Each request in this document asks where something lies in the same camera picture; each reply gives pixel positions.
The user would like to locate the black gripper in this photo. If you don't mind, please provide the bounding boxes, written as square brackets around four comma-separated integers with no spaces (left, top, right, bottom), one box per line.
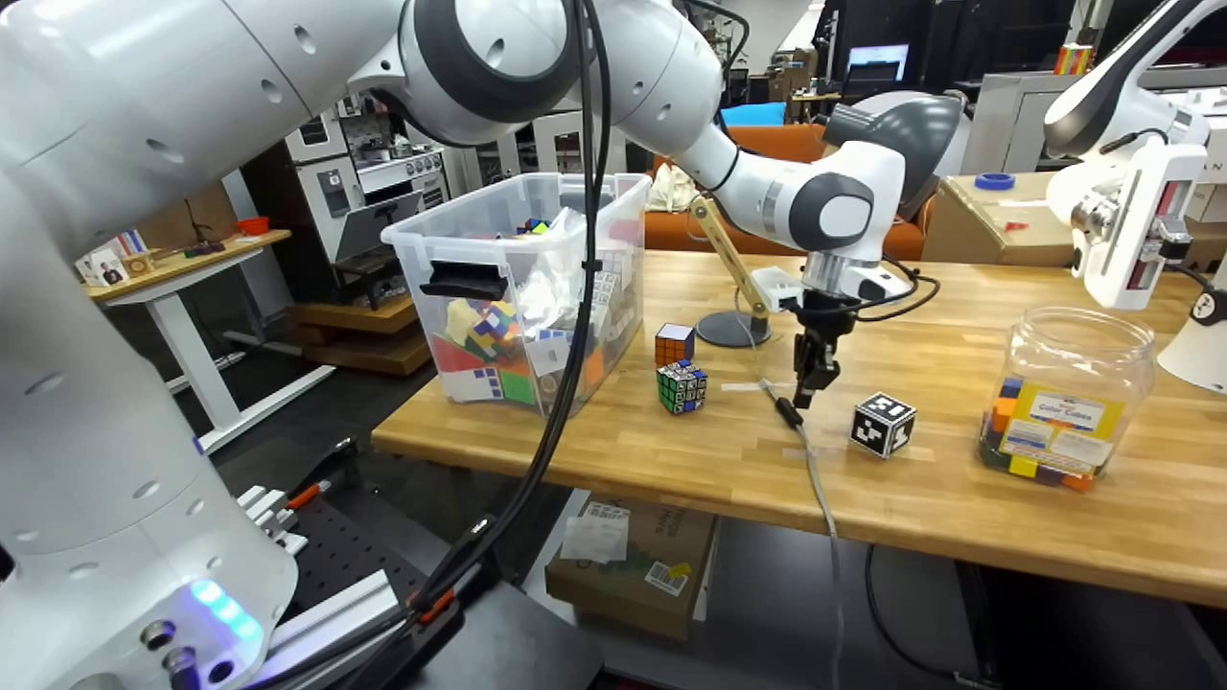
[790,287,859,416]

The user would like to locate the green blue tagged puzzle cube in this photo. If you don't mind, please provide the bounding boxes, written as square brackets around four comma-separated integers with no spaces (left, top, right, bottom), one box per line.
[655,360,710,422]

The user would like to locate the black white tag cube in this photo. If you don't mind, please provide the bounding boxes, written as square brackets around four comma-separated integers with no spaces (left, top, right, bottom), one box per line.
[848,393,921,459]

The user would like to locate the clear plastic jar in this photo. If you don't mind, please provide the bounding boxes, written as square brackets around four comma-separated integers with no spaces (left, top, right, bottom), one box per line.
[979,305,1160,496]

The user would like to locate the green faced puzzle cube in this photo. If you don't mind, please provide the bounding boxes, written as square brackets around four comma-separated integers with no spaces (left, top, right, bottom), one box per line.
[494,367,543,409]

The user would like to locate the yellow orange puzzle cube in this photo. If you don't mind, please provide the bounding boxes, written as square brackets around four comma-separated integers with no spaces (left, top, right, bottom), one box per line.
[438,298,494,355]

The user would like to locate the orange sofa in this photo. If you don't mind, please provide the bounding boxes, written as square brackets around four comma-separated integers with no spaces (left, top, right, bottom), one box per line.
[645,118,932,264]

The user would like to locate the brown side box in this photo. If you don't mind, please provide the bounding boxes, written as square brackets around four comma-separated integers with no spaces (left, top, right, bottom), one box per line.
[921,168,1082,268]

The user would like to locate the cardboard box with labels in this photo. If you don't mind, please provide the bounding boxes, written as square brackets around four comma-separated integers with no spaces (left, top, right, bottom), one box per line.
[543,493,722,643]

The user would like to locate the small background monitor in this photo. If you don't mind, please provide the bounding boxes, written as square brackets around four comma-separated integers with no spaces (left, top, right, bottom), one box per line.
[839,39,914,87]

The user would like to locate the grey cabinet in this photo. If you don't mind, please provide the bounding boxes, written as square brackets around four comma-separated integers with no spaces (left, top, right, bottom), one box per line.
[963,70,1089,176]

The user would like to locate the clear plastic storage bin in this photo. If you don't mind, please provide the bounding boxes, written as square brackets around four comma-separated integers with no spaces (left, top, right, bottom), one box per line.
[381,168,655,422]

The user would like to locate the black mounting plate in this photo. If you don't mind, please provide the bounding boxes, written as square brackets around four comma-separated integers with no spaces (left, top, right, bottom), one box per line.
[222,434,606,690]

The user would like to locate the orange black bar clamp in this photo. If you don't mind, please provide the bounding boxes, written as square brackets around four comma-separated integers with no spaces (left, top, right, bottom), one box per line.
[402,516,505,628]
[269,436,361,519]

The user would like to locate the grey lab equipment rack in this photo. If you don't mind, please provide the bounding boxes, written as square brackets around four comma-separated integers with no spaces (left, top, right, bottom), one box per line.
[240,94,452,305]

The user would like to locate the aluminium extrusion bar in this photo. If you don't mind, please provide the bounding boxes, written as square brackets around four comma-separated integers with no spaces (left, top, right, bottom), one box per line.
[244,567,432,690]

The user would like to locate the wooden desk white legs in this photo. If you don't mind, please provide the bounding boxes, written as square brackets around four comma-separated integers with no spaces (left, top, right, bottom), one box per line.
[84,225,337,453]

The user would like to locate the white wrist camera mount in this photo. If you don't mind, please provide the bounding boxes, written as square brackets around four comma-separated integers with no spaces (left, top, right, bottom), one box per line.
[753,256,902,307]

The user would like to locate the braided lamp cable with switch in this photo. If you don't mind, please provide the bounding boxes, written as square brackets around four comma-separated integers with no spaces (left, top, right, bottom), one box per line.
[726,310,854,690]

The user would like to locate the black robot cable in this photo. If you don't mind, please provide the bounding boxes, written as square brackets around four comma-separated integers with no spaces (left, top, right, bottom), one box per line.
[253,0,617,690]

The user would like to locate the thin black floor cable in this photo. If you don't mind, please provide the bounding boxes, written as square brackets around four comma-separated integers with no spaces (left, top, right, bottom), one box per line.
[861,545,990,685]

